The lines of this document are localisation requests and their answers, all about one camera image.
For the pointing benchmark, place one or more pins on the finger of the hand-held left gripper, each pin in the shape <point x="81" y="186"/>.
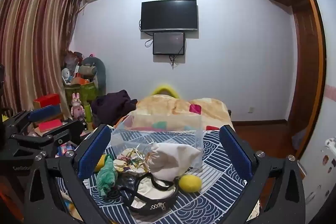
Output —
<point x="42" y="112"/>
<point x="67" y="130"/>

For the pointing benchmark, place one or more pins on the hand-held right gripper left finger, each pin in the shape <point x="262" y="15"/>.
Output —
<point x="94" y="151"/>

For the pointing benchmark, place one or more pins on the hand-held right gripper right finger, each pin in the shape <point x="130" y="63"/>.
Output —
<point x="235" y="154"/>

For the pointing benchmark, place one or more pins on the yellow felt ball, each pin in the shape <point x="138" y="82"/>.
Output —
<point x="100" y="162"/>
<point x="190" y="182"/>

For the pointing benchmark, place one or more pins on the green cloth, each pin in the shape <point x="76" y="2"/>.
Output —
<point x="106" y="178"/>

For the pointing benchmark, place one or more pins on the white cloth pouch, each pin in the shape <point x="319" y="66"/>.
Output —
<point x="173" y="159"/>

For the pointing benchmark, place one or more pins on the clear plastic storage box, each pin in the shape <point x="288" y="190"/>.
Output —
<point x="162" y="124"/>

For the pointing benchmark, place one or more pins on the red flat box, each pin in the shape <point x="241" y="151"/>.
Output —
<point x="50" y="124"/>

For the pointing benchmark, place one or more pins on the pink rabbit doll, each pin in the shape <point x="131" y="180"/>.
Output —
<point x="77" y="106"/>

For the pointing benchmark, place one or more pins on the green cardboard box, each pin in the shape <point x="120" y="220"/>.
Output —
<point x="84" y="92"/>

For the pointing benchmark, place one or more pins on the blue patterned bedsheet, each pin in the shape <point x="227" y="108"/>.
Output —
<point x="218" y="192"/>

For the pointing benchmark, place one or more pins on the white and blue doll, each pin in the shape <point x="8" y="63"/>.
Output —
<point x="65" y="73"/>

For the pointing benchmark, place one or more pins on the dark purple clothes pile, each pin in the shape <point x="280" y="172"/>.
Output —
<point x="113" y="106"/>

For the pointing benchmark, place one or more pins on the grey plush toy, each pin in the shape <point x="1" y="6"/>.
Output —
<point x="92" y="69"/>

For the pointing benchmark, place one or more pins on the red striped curtain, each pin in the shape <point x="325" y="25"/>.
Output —
<point x="34" y="43"/>

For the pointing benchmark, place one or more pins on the orange patchwork quilt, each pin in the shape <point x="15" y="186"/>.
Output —
<point x="162" y="108"/>

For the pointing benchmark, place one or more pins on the yellow curved cushion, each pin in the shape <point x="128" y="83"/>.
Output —
<point x="164" y="88"/>

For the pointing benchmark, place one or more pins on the white door with stickers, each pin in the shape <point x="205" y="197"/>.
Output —
<point x="323" y="82"/>

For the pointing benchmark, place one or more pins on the brown wooden wardrobe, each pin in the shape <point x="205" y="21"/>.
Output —
<point x="302" y="56"/>

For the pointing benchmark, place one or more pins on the white wall socket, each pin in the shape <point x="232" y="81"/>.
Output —
<point x="251" y="109"/>

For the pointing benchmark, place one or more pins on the small black wall monitor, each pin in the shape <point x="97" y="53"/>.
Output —
<point x="168" y="43"/>

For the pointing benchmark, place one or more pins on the black wall television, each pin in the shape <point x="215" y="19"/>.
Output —
<point x="169" y="14"/>

